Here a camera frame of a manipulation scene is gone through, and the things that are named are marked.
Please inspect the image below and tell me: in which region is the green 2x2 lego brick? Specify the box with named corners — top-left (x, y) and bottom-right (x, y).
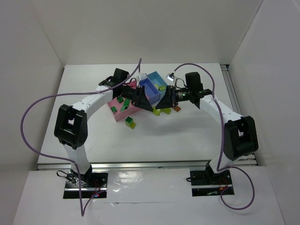
top-left (116, 97), bottom-right (124, 104)

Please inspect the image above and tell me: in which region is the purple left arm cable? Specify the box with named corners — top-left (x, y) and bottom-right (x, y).
top-left (20, 58), bottom-right (143, 218)

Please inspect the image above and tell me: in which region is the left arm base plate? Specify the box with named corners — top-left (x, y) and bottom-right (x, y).
top-left (56, 170), bottom-right (108, 199)

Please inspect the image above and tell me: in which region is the aluminium side rail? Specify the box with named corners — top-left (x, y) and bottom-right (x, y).
top-left (221, 65), bottom-right (258, 161)

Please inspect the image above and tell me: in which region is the pink two-compartment bin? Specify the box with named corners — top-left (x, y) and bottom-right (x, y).
top-left (106, 81), bottom-right (143, 122)

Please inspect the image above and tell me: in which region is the aluminium front rail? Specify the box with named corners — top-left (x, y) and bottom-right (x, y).
top-left (36, 160), bottom-right (258, 171)

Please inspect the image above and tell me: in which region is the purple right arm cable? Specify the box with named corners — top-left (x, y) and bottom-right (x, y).
top-left (172, 63), bottom-right (255, 210)

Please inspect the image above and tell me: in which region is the green square lego brick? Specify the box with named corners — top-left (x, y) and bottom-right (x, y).
top-left (111, 106), bottom-right (118, 113)

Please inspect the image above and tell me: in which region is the dark blue bin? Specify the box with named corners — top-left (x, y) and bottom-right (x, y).
top-left (139, 78), bottom-right (160, 104)

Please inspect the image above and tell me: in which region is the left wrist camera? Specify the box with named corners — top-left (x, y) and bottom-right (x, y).
top-left (137, 73), bottom-right (148, 81)

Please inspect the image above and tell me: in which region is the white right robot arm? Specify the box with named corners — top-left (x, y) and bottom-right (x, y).
top-left (156, 72), bottom-right (258, 185)

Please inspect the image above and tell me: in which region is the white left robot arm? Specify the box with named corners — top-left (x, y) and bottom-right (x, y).
top-left (54, 68), bottom-right (153, 184)

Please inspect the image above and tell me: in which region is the pale lime small lego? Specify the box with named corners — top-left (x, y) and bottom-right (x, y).
top-left (154, 84), bottom-right (165, 92)

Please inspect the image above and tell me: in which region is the orange 2x4 lego plate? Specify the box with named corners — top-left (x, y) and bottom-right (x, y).
top-left (173, 106), bottom-right (181, 112)

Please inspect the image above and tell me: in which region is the lime 2x4 lego plate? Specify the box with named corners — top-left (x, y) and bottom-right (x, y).
top-left (162, 108), bottom-right (171, 114)

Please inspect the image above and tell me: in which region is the green and yellow lego stack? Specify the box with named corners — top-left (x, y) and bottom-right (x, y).
top-left (125, 117), bottom-right (136, 129)

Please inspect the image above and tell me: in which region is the green long lego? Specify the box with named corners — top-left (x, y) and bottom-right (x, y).
top-left (120, 98), bottom-right (130, 112)

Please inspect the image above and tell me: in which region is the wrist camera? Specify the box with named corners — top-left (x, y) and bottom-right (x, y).
top-left (166, 73), bottom-right (176, 82)
top-left (137, 73), bottom-right (148, 81)

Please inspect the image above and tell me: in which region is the light blue bin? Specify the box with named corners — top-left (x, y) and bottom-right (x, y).
top-left (148, 71), bottom-right (167, 99)

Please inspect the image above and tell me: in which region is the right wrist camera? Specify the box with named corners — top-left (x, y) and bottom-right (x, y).
top-left (166, 73), bottom-right (176, 82)

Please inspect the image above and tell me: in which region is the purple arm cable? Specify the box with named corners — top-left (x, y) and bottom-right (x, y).
top-left (172, 63), bottom-right (255, 210)
top-left (20, 58), bottom-right (143, 218)

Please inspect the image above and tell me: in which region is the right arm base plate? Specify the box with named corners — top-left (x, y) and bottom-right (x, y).
top-left (186, 170), bottom-right (234, 197)

